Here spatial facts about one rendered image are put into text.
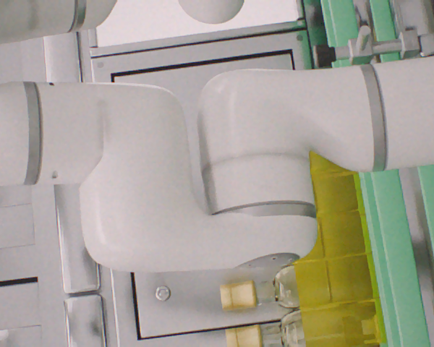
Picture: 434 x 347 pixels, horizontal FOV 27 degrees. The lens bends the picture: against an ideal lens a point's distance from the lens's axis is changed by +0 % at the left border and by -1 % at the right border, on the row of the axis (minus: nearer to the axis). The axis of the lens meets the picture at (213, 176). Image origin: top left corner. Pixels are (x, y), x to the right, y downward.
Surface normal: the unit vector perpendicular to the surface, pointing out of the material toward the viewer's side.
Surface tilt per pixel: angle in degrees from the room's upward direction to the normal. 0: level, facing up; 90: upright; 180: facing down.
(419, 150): 89
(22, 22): 116
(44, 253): 90
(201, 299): 90
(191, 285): 90
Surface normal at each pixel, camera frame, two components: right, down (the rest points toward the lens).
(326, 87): -0.04, -0.57
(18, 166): 0.29, 0.65
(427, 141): 0.04, 0.53
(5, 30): 0.46, 0.78
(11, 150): 0.14, 0.33
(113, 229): -0.38, 0.04
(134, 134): 0.14, -0.33
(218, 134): -0.62, -0.13
